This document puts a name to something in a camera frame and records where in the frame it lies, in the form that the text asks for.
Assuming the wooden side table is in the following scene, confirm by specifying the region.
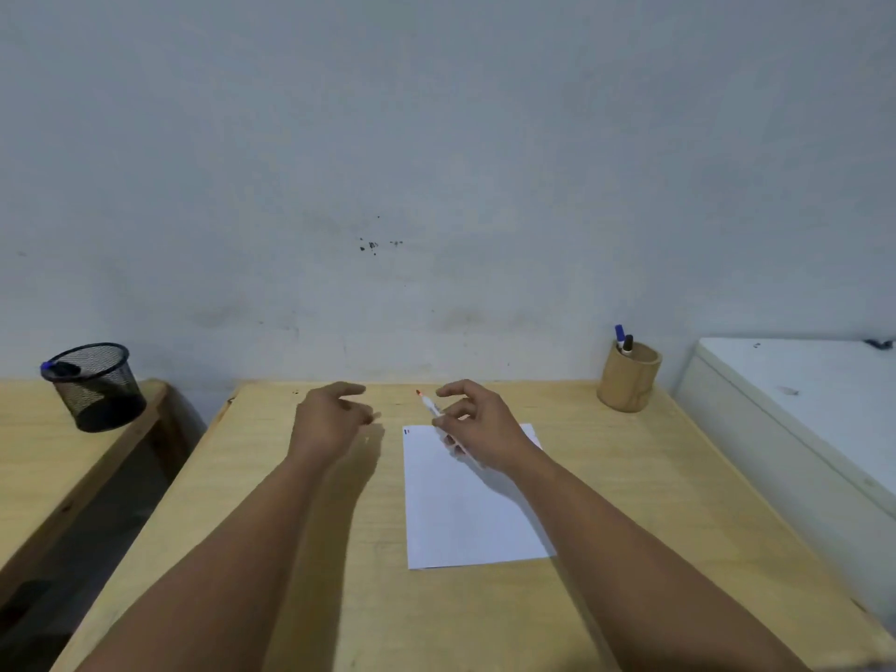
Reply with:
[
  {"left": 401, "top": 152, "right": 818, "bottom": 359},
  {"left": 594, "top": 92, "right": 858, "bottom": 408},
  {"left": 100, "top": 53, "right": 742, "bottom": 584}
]
[{"left": 0, "top": 378, "right": 190, "bottom": 602}]

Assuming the person's right hand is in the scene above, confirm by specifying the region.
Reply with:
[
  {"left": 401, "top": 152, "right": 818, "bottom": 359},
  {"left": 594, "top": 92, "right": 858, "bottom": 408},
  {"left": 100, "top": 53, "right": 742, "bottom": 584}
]
[{"left": 432, "top": 379, "right": 550, "bottom": 478}]

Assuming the wooden desk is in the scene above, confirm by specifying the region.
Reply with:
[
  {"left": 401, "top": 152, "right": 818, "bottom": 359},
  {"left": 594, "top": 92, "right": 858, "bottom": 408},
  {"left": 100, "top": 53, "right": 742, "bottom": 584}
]
[{"left": 50, "top": 381, "right": 896, "bottom": 672}]

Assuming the black mesh pen cup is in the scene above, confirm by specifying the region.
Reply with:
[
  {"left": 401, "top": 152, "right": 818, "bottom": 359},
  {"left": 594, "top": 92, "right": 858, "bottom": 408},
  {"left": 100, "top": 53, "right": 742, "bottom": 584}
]
[{"left": 43, "top": 343, "right": 148, "bottom": 434}]

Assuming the person's left hand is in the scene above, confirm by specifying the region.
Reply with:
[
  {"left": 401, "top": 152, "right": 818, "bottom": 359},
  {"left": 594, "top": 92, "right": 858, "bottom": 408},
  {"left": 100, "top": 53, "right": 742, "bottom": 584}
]
[{"left": 287, "top": 382, "right": 382, "bottom": 469}]

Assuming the white chest freezer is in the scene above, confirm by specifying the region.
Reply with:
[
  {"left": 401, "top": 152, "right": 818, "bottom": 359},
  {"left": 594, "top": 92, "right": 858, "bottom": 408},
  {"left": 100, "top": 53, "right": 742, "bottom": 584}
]
[{"left": 673, "top": 336, "right": 896, "bottom": 634}]

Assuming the round wooden pen holder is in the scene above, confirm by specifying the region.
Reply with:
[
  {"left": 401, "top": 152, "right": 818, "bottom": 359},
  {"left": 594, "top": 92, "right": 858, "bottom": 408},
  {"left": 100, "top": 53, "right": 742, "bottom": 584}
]
[{"left": 597, "top": 340, "right": 663, "bottom": 414}]

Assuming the person's left forearm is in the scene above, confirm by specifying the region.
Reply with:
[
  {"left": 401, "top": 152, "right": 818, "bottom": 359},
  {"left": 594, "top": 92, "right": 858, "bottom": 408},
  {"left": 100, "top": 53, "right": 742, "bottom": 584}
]
[{"left": 73, "top": 451, "right": 338, "bottom": 672}]

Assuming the white marker with red tip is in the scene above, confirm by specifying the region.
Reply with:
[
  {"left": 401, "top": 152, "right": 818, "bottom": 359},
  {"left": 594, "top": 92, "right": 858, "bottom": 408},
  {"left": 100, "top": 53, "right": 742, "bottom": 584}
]
[{"left": 416, "top": 389, "right": 469, "bottom": 457}]

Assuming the person's right forearm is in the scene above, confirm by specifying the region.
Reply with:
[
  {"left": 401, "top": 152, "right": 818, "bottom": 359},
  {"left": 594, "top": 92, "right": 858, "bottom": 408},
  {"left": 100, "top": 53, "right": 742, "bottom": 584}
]
[{"left": 505, "top": 455, "right": 813, "bottom": 672}]

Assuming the white paper sheet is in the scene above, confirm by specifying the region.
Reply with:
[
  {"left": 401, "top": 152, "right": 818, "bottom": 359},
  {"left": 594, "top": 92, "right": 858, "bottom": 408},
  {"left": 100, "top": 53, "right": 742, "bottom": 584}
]
[{"left": 402, "top": 423, "right": 557, "bottom": 571}]

